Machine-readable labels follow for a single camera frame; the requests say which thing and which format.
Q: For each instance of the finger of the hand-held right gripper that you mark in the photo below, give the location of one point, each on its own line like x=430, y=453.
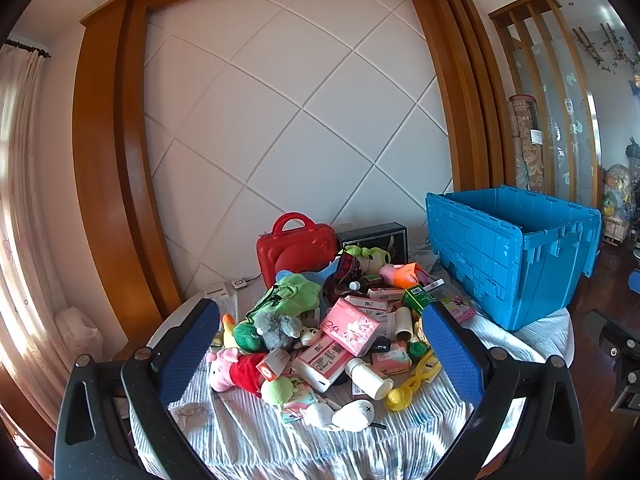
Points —
x=636, y=281
x=607, y=332

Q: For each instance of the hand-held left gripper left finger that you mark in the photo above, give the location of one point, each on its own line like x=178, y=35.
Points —
x=192, y=350

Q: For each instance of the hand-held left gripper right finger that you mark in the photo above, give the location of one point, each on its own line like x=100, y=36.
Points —
x=450, y=350

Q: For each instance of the green slim box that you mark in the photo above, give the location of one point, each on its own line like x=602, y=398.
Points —
x=417, y=297

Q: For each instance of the blue plastic crate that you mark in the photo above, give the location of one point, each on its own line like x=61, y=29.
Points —
x=480, y=260

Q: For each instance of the pink floral tissue box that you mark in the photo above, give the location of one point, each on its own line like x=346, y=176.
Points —
x=350, y=327

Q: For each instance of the green cap bottle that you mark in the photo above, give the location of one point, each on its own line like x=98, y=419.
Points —
x=417, y=350

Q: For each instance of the yellow duck toy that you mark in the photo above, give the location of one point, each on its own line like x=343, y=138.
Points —
x=227, y=327

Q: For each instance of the pink pig plush red dress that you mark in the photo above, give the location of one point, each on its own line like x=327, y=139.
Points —
x=240, y=372

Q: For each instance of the dark green plush toy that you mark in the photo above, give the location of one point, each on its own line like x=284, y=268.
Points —
x=245, y=336

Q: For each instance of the white tube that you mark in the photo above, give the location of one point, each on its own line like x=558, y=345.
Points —
x=402, y=322

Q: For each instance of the small pink box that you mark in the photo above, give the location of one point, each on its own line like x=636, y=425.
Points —
x=392, y=360

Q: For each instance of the white barcode box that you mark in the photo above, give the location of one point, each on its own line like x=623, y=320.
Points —
x=387, y=327

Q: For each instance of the small black item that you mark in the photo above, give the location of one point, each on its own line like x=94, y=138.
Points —
x=382, y=345

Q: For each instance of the yellow plastic toy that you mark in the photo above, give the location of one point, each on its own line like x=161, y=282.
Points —
x=397, y=400

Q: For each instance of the small white device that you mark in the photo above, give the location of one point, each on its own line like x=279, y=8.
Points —
x=240, y=283

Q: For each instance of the white red medicine box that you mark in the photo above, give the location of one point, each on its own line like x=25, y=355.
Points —
x=387, y=294

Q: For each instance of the white plastic bottle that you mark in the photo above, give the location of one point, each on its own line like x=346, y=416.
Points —
x=370, y=380

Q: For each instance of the grey plush toy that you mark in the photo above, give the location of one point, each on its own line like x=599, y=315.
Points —
x=277, y=330

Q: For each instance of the orange pink pouch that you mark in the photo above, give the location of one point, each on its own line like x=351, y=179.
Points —
x=400, y=275

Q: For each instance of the colourful plastic bag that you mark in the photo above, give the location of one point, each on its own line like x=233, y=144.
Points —
x=617, y=190

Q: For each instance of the light green plush toy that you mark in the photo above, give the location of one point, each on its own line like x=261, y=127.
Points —
x=277, y=390

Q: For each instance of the pink white medicine box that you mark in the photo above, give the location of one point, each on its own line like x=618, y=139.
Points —
x=367, y=304

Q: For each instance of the brown glass bottle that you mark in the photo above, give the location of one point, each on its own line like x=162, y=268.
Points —
x=365, y=285

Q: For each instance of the small white bear plush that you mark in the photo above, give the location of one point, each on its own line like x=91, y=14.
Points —
x=309, y=335

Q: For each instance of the white plush toy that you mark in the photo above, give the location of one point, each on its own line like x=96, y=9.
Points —
x=350, y=415

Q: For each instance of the pastel patterned pouch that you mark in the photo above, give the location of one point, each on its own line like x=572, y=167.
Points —
x=300, y=402

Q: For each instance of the blue plastic bowl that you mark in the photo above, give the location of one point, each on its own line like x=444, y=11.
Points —
x=287, y=276

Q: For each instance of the pink barcode box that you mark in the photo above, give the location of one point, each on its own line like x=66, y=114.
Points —
x=325, y=352

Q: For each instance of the black hanging garment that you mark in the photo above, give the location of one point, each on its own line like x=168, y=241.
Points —
x=632, y=152

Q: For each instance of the red black patterned pouch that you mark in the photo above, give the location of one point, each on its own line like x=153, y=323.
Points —
x=345, y=270

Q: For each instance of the green frog plush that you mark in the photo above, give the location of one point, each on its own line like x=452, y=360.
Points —
x=360, y=252

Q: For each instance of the black gift box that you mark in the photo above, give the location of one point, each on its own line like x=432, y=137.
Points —
x=370, y=237

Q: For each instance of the red toy suitcase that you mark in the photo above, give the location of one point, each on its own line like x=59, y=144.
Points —
x=295, y=250

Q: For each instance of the rolled patterned carpet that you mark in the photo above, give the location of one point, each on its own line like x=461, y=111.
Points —
x=527, y=160

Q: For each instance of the wooden frosted glass divider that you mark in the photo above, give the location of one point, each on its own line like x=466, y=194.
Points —
x=570, y=110

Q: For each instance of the sheer white curtain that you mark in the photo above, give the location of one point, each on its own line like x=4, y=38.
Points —
x=20, y=210

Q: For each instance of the ceiling vine decoration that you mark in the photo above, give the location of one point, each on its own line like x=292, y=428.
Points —
x=607, y=52

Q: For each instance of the dark curtain rod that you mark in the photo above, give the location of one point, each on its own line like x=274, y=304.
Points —
x=35, y=50

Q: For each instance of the wooden wall frame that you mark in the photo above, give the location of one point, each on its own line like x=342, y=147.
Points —
x=100, y=160

